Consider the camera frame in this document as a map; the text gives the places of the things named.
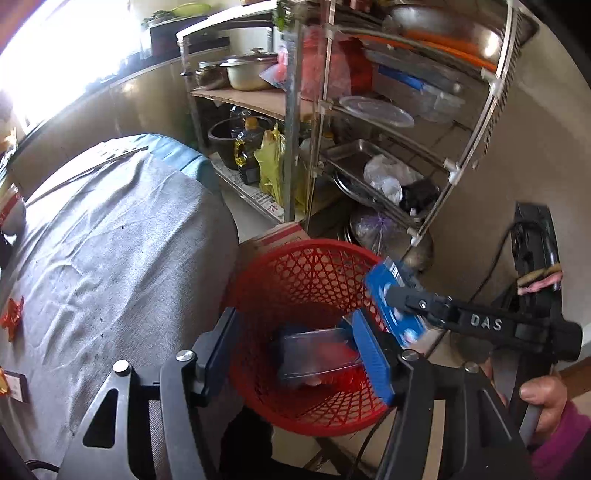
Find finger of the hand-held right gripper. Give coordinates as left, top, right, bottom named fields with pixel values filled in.
left=384, top=285, right=458, bottom=330

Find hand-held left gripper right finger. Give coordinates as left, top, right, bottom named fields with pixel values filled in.
left=339, top=309, right=539, bottom=480

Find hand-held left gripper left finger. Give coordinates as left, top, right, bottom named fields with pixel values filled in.
left=55, top=307, right=241, bottom=480

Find blue toothpaste box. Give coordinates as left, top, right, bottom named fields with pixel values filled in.
left=364, top=259, right=428, bottom=349

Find clear plastic container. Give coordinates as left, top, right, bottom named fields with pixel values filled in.
left=277, top=329, right=365, bottom=384

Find red plastic mesh basket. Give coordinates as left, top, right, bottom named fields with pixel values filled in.
left=225, top=239, right=419, bottom=437

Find small orange box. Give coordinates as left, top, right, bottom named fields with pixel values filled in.
left=0, top=367, right=29, bottom=403

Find red foil wrapper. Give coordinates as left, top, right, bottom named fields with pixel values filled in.
left=0, top=296, right=25, bottom=342

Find person's right hand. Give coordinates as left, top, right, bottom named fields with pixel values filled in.
left=519, top=375, right=571, bottom=445

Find pink cloth strip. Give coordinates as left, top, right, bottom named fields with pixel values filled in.
left=517, top=264, right=564, bottom=296

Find black crumpled bag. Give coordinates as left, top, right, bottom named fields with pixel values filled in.
left=399, top=180, right=439, bottom=217

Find cardboard box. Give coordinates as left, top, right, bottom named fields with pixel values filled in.
left=238, top=222, right=310, bottom=259

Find round table grey cloth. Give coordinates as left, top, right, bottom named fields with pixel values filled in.
left=0, top=147, right=241, bottom=472

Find white plastic bag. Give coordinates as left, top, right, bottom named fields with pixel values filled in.
left=363, top=154, right=423, bottom=204

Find newspaper sheet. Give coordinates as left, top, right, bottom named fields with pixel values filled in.
left=210, top=154, right=287, bottom=220

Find rectangular metal tray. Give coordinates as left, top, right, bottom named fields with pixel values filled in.
left=318, top=138, right=439, bottom=222

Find yellow plastic bag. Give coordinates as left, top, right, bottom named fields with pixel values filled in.
left=253, top=124, right=308, bottom=213

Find cooking oil bottle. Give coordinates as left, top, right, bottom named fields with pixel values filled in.
left=233, top=117, right=262, bottom=185

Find blue table cover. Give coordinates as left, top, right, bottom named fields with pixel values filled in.
left=106, top=134, right=220, bottom=195

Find round clear plastic lid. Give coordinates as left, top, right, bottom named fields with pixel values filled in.
left=339, top=95, right=415, bottom=128

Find black bucket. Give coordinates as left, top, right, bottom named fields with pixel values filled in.
left=208, top=116, right=273, bottom=171

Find clear plastic storage boxes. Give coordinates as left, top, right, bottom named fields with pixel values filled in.
left=369, top=51, right=465, bottom=123

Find long thin wooden stick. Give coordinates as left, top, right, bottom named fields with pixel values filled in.
left=25, top=145, right=151, bottom=204

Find red white bowl stack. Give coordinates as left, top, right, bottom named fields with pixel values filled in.
left=0, top=185, right=27, bottom=236

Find red plastic bag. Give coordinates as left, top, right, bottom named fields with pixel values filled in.
left=261, top=25, right=375, bottom=102

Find yellow base cabinets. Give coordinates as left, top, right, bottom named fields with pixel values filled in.
left=11, top=58, right=195, bottom=181

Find small dark pot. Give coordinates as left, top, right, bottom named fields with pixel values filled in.
left=180, top=62, right=227, bottom=90

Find large metal bowl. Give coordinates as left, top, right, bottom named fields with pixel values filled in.
left=383, top=4, right=504, bottom=65

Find steel cooking pot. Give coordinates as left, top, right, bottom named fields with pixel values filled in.
left=221, top=52, right=280, bottom=92

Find dark microwave oven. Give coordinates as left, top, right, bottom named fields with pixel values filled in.
left=148, top=21, right=185, bottom=58

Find bright kitchen window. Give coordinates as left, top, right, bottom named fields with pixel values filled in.
left=0, top=0, right=144, bottom=134

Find green plastic basin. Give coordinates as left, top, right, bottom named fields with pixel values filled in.
left=171, top=2, right=213, bottom=17

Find black power cable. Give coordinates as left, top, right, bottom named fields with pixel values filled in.
left=471, top=222, right=522, bottom=305

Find metal wire dish rack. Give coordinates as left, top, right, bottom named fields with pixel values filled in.
left=281, top=0, right=522, bottom=259

